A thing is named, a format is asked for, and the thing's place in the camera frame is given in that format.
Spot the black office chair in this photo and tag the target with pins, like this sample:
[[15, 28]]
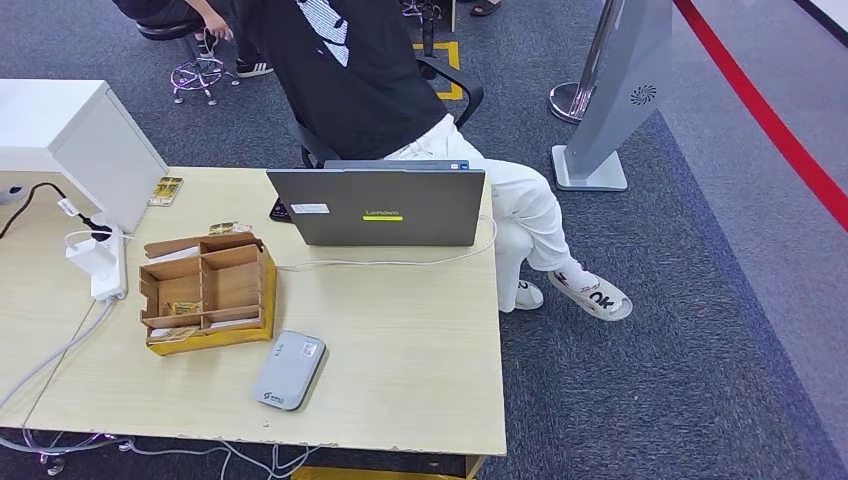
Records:
[[464, 83]]

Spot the white cabinet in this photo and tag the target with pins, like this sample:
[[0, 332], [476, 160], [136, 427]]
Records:
[[60, 132]]

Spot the plain white card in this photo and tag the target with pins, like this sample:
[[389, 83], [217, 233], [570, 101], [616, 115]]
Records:
[[173, 254], [235, 324]]

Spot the black stool with chrome base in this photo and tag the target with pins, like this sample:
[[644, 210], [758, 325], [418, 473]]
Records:
[[199, 73]]

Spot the patterned room key card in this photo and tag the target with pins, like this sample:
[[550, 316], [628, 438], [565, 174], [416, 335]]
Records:
[[184, 308], [173, 334]]

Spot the grey laptop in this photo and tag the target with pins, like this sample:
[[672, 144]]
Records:
[[387, 208]]

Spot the patterned ID card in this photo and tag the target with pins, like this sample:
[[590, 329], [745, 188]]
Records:
[[230, 228]]

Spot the grey kiosk stand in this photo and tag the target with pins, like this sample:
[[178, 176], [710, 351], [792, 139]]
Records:
[[616, 99]]

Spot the dark sandal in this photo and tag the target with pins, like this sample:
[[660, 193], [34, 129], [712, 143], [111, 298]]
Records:
[[485, 7]]

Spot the seated bystander person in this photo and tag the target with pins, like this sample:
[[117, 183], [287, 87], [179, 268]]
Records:
[[166, 8]]

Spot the yellow board under desk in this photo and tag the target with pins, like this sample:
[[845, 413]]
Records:
[[384, 474]]

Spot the small grey device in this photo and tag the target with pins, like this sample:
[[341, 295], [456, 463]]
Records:
[[12, 193]]

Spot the chrome stanchion post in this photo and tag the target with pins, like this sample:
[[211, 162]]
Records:
[[583, 93]]

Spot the white charger adapter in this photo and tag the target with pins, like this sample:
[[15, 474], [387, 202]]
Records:
[[89, 255]]

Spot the chrome chair base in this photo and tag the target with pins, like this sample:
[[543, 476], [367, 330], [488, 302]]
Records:
[[428, 33]]

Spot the wooden card organizer box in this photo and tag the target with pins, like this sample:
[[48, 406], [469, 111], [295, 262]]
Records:
[[232, 285]]

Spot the white printed slipper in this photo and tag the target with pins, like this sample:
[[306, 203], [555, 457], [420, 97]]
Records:
[[596, 299], [530, 296]]

